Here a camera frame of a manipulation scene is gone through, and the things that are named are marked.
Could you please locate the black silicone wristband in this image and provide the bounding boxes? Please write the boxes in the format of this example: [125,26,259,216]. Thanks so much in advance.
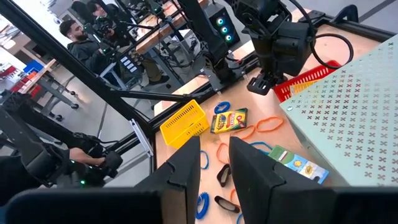
[216,164,232,188]

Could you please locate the person's hand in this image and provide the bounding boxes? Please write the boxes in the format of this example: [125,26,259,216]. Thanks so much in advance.
[68,147,106,166]

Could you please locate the person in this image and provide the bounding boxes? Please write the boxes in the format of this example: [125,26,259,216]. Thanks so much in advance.
[58,20,170,86]
[86,0,125,35]

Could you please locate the black computer tower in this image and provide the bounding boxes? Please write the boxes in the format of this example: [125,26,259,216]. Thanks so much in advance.
[203,2,241,47]

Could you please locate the blue coil wrist keychain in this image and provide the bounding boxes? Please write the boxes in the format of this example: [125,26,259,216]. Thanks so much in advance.
[213,101,231,114]
[195,192,210,220]

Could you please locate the wooden table with casters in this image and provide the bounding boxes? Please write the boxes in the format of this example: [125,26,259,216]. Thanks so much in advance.
[12,58,80,122]

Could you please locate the green perforated metal shelf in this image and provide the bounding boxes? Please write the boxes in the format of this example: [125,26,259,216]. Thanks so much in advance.
[279,34,398,187]

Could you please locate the black box centre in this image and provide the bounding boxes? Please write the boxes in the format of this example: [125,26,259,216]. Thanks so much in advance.
[214,195,241,214]

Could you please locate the yellow crayon box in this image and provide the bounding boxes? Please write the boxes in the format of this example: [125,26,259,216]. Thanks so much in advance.
[268,144,330,184]
[289,79,321,96]
[210,108,249,134]

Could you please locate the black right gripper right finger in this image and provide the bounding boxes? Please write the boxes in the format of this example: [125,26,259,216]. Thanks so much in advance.
[229,136,398,224]

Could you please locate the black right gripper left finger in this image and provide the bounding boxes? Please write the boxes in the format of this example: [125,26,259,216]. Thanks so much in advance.
[6,136,201,224]

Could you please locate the silver metal bracket strip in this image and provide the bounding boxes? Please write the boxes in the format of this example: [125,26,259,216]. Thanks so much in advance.
[129,119,154,158]

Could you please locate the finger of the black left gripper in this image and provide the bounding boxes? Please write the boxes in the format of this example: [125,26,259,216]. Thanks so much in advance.
[275,73,289,86]
[247,73,277,96]

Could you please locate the red plastic basket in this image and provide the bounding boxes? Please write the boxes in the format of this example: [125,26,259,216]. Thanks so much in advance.
[273,60,342,103]

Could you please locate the blue plastic bin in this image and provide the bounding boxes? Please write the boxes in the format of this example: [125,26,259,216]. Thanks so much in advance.
[23,59,44,74]

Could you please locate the yellow plastic basket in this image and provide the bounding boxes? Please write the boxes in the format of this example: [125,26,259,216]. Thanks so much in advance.
[159,99,210,149]

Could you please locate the wooden workbench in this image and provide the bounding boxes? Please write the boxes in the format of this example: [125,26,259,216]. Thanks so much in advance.
[135,0,212,55]

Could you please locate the black panel white labels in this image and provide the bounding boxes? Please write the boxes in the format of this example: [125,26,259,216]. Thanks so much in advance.
[119,55,139,74]

